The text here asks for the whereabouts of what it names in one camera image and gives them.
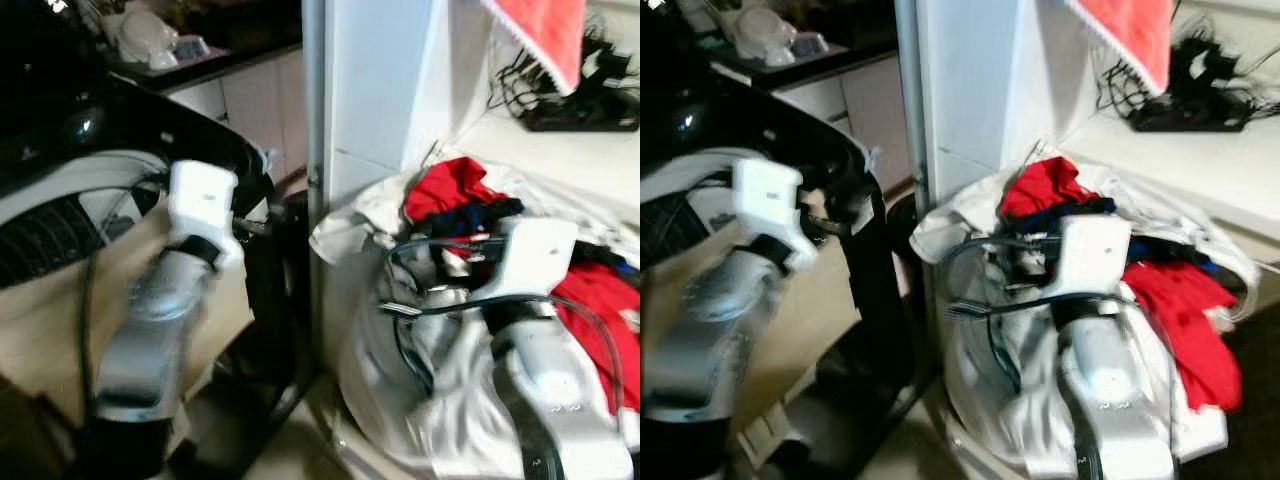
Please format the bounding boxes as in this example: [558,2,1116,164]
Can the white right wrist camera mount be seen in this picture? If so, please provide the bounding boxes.
[468,216,582,303]
[1034,214,1138,303]

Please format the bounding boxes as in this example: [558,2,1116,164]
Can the large red garment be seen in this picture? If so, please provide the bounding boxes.
[548,260,641,413]
[1118,258,1244,413]

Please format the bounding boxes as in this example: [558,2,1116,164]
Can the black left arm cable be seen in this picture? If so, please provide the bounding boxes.
[76,172,169,403]

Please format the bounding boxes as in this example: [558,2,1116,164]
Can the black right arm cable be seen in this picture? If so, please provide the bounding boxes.
[938,234,1183,411]
[378,234,627,425]

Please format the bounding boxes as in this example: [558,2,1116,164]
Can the coral red hanging towel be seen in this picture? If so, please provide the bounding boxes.
[1064,0,1177,97]
[480,0,591,97]

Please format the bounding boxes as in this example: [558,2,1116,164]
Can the tangled black cables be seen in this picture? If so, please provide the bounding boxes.
[488,24,641,134]
[1096,16,1280,135]

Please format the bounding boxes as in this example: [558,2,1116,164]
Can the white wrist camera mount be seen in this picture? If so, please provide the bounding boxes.
[732,159,820,272]
[468,216,582,303]
[165,160,247,271]
[1034,214,1138,303]

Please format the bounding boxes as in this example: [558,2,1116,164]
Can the dark blue garment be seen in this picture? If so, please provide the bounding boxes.
[428,198,527,243]
[1022,196,1118,239]

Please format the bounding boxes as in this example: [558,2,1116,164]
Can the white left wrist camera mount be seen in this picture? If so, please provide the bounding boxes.
[732,159,820,272]
[165,160,247,271]

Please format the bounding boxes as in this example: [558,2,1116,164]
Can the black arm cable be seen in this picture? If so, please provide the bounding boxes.
[76,172,169,403]
[378,234,627,425]
[938,234,1183,411]

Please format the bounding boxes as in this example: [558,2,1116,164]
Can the white upright panel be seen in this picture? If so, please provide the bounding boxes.
[893,0,1033,205]
[303,0,453,205]

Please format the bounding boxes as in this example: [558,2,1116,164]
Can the small red garment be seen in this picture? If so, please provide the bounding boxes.
[403,156,509,225]
[998,155,1103,223]

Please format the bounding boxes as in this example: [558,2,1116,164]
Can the white kitchen cabinet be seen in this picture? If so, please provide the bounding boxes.
[772,52,917,196]
[165,48,311,186]

